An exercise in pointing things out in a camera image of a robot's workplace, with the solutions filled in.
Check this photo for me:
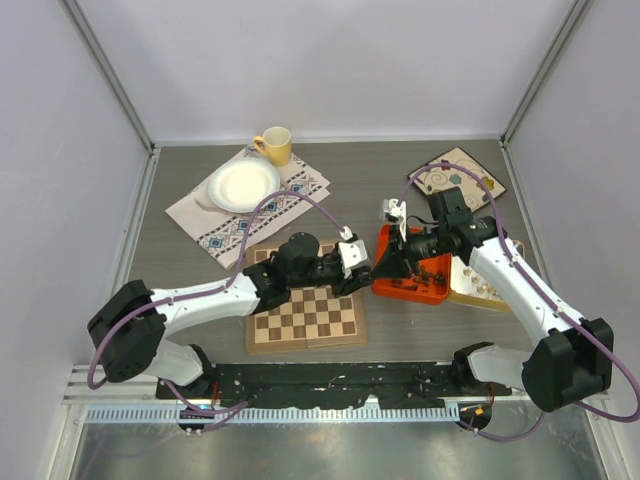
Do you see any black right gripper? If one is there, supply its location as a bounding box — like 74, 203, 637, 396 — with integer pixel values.
372, 222, 448, 279

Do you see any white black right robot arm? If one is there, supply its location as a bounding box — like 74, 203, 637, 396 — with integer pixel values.
372, 187, 613, 412

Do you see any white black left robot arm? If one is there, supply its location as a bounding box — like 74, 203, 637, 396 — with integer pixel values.
87, 233, 373, 399

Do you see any dark chess piece cluster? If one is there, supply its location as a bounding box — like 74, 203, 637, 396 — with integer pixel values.
411, 267, 447, 287

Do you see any wooden chess board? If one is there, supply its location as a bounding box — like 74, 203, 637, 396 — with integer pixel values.
244, 237, 368, 355

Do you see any gold tray of light pieces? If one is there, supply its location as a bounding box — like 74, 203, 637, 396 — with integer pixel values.
447, 256, 510, 312

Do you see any orange plastic tray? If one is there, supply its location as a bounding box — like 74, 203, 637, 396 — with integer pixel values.
372, 225, 452, 305

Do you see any patterned cloth placemat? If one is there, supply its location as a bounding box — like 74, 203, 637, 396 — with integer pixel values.
166, 145, 330, 269

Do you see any white paper bowl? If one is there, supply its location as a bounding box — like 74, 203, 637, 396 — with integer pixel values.
207, 159, 281, 213

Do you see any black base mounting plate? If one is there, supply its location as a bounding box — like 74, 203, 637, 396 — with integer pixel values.
177, 362, 512, 410

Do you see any yellow mug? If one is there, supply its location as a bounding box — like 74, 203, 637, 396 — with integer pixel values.
252, 126, 292, 167

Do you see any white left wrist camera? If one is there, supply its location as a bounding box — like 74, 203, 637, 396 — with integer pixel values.
337, 226, 370, 279

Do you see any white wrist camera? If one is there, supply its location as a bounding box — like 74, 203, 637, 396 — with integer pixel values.
337, 226, 370, 279
380, 198, 407, 231

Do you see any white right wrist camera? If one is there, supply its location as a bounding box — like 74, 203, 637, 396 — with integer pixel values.
380, 198, 407, 231

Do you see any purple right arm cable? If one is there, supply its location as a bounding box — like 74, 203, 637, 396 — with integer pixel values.
399, 162, 640, 443

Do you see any aluminium frame rail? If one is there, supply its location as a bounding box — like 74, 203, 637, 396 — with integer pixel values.
62, 360, 611, 425

